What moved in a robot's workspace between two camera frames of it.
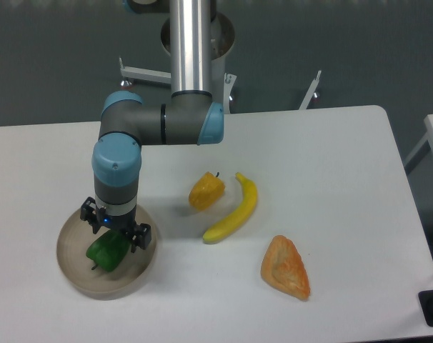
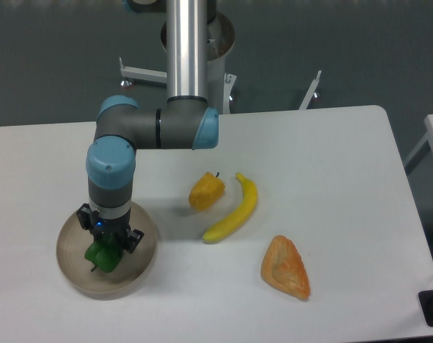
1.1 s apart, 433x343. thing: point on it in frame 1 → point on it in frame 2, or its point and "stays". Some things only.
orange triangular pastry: [284, 267] stays
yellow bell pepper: [206, 191] stays
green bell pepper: [109, 250] stays
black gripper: [138, 235] → [118, 228]
